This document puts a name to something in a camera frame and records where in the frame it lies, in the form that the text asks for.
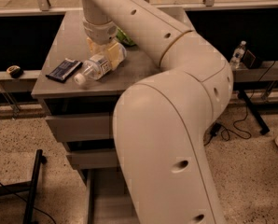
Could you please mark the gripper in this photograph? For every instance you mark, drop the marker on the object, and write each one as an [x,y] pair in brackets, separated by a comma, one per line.
[99,34]

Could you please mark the clear plastic bottle blue label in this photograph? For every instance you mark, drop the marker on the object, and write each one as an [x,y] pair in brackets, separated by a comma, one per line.
[93,71]

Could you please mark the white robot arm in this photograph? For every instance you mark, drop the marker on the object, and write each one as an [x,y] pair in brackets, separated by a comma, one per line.
[159,122]

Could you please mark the grey drawer cabinet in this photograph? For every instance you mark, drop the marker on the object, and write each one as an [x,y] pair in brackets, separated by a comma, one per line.
[100,96]

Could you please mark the grey top drawer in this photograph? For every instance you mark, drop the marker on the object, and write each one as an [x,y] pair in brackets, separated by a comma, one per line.
[81,127]

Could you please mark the grey middle drawer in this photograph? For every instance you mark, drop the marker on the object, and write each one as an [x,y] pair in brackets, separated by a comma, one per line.
[93,159]

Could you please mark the small water bottle on ledge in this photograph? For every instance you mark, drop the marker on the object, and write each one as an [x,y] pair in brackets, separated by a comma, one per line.
[237,55]

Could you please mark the grey open bottom drawer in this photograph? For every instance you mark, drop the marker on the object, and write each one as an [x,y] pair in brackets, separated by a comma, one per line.
[107,198]

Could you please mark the green chip bag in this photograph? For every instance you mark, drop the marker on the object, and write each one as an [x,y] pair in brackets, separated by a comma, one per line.
[124,39]

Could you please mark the dark blue snack packet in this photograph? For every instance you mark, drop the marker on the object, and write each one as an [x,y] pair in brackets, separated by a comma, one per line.
[64,70]

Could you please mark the yellow black tape measure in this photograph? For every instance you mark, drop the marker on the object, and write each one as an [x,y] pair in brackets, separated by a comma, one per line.
[14,71]

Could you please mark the black box on ledge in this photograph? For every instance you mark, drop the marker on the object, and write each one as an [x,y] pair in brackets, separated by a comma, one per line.
[251,61]

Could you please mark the black metal stand left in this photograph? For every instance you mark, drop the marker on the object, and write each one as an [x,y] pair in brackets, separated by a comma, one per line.
[29,186]

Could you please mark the black table leg right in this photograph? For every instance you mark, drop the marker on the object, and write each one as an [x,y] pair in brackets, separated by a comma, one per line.
[264,128]

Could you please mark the black power adapter with cable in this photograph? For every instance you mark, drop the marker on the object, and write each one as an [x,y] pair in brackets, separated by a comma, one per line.
[218,128]

